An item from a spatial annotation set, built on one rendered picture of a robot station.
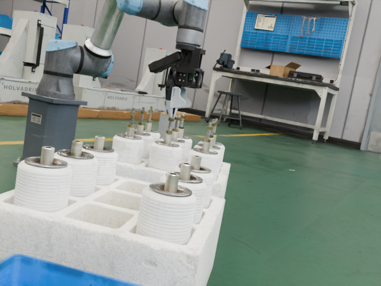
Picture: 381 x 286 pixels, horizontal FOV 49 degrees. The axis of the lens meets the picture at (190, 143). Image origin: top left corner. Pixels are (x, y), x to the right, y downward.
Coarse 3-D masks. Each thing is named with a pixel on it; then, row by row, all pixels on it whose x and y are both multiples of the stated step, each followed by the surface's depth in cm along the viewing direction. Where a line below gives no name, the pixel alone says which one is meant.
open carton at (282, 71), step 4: (288, 64) 563; (292, 64) 567; (296, 64) 571; (268, 68) 591; (272, 68) 578; (276, 68) 573; (280, 68) 569; (284, 68) 565; (288, 68) 572; (292, 68) 579; (296, 68) 583; (272, 72) 578; (276, 72) 573; (280, 72) 569; (284, 72) 567; (288, 72) 574; (280, 76) 569; (284, 76) 569
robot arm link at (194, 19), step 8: (184, 0) 119; (192, 0) 118; (200, 0) 118; (208, 0) 121; (176, 8) 122; (184, 8) 119; (192, 8) 118; (200, 8) 118; (176, 16) 123; (184, 16) 119; (192, 16) 118; (200, 16) 119; (184, 24) 119; (192, 24) 119; (200, 24) 120
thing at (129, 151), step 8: (120, 144) 125; (128, 144) 124; (136, 144) 125; (144, 144) 129; (120, 152) 125; (128, 152) 125; (136, 152) 126; (120, 160) 125; (128, 160) 125; (136, 160) 126
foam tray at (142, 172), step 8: (144, 160) 134; (120, 168) 122; (128, 168) 122; (136, 168) 122; (144, 168) 122; (224, 168) 145; (128, 176) 122; (136, 176) 122; (144, 176) 121; (152, 176) 121; (160, 176) 121; (224, 176) 130; (216, 184) 119; (224, 184) 119; (216, 192) 119; (224, 192) 131
